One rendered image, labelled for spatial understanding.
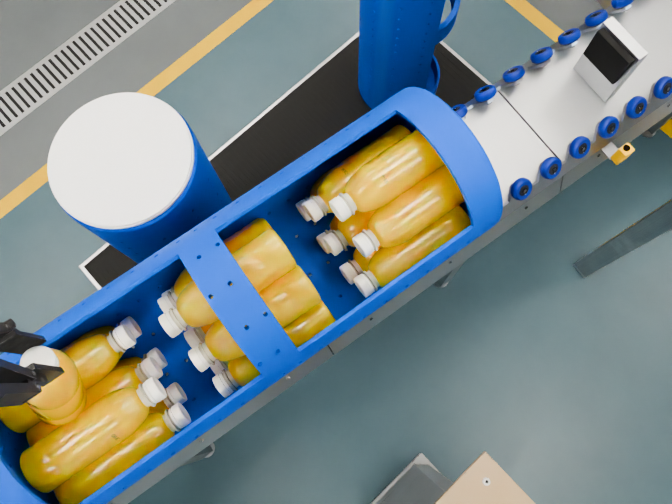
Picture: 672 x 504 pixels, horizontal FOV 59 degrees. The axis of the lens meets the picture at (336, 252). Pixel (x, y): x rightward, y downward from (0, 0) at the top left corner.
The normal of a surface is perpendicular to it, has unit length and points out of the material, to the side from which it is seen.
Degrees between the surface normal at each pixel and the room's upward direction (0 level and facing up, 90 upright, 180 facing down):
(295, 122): 0
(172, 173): 0
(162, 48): 0
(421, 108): 22
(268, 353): 52
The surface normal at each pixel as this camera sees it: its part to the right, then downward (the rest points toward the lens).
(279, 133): -0.03, -0.25
